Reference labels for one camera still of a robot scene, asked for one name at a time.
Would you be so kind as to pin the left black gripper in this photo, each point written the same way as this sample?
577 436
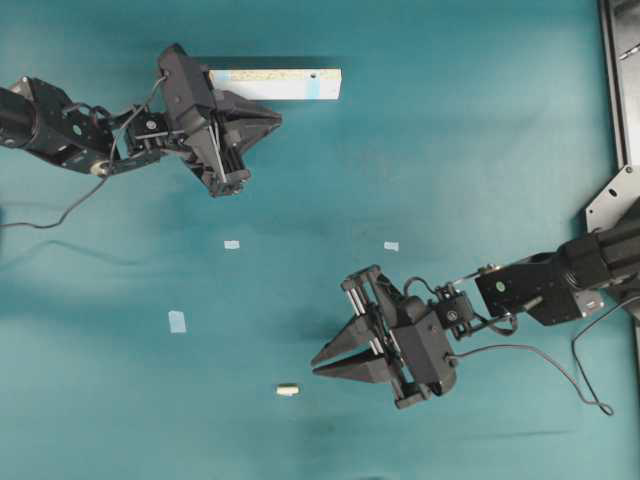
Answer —
214 154

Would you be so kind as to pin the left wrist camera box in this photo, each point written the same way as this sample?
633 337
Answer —
186 91

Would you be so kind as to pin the grey metal base plate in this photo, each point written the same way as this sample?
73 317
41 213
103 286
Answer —
614 200

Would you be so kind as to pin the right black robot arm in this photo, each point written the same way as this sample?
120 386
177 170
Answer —
551 287

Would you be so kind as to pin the small wooden rod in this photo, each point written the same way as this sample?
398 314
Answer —
288 389

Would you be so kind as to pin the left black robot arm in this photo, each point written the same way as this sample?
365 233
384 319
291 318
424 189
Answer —
41 119

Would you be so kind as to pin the black aluminium frame rail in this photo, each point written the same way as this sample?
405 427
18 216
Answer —
619 22

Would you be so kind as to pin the blue tape marker left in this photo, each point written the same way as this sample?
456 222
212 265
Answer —
177 322

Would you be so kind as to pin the white wooden board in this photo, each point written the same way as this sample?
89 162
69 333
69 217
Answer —
279 84

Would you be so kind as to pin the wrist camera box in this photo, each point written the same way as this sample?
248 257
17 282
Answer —
186 91
424 345

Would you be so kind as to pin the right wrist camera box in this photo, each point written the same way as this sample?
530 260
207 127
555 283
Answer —
424 345

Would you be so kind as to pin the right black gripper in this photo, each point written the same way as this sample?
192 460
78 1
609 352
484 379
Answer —
375 299

